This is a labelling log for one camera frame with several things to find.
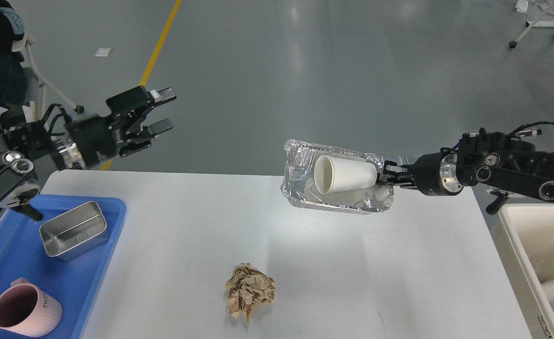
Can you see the white office chair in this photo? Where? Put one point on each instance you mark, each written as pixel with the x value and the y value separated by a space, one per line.
pixel 38 86

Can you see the white paper scrap on floor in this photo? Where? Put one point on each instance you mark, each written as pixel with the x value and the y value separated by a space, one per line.
pixel 103 52

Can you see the white paper cup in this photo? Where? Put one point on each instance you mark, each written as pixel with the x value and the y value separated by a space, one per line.
pixel 333 174

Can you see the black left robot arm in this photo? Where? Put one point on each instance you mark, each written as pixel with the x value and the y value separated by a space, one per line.
pixel 21 145

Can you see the blue plastic bin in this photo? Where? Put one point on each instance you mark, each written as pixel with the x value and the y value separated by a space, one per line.
pixel 74 283

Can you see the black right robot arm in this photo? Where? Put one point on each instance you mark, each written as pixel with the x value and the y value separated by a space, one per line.
pixel 503 161

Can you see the pink ribbed mug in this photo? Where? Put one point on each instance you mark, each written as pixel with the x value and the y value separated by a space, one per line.
pixel 27 310

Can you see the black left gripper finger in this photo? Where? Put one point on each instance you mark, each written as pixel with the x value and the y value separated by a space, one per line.
pixel 137 141
pixel 129 109

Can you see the aluminium foil tray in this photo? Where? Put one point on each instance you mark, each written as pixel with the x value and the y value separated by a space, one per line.
pixel 299 185

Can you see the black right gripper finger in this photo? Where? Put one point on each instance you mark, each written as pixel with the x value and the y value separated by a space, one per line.
pixel 393 169
pixel 405 182

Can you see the white plastic bin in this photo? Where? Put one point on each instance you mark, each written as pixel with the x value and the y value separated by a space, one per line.
pixel 524 239

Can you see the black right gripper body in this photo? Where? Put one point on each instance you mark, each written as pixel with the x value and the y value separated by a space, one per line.
pixel 435 175

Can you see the stainless steel rectangular tray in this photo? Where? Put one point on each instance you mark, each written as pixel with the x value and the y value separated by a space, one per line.
pixel 74 232

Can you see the brown paper ball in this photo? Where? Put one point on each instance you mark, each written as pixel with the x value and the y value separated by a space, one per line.
pixel 246 288

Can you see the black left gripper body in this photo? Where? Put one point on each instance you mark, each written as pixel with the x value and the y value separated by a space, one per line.
pixel 89 142

